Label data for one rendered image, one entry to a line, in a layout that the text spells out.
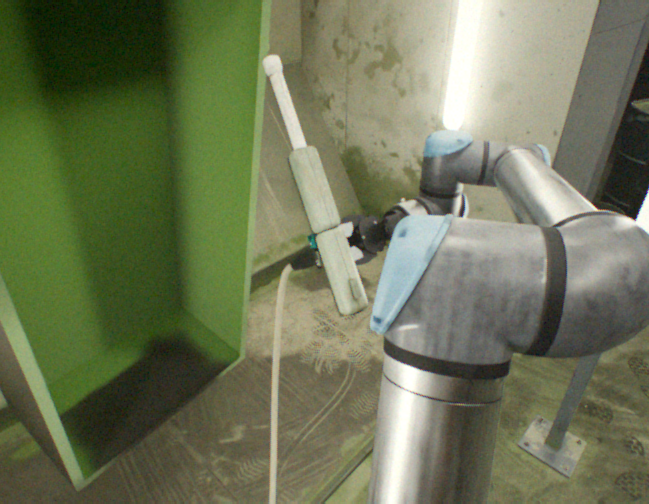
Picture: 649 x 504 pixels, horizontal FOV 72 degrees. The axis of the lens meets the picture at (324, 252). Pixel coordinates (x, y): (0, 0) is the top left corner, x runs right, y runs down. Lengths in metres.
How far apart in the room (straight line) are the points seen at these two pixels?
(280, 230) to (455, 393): 2.35
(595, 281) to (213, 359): 1.38
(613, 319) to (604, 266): 0.04
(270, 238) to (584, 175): 1.63
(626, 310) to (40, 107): 1.10
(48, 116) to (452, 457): 1.05
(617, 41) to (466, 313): 1.98
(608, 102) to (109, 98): 1.91
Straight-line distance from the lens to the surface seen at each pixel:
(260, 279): 2.60
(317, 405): 2.01
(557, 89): 2.36
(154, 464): 1.96
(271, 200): 2.71
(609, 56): 2.30
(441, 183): 0.95
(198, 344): 1.67
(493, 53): 2.45
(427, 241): 0.39
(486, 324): 0.39
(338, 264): 0.78
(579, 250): 0.41
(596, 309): 0.41
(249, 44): 1.05
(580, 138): 2.37
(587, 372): 1.83
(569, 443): 2.17
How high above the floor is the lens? 1.61
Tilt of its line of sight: 32 degrees down
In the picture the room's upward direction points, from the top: straight up
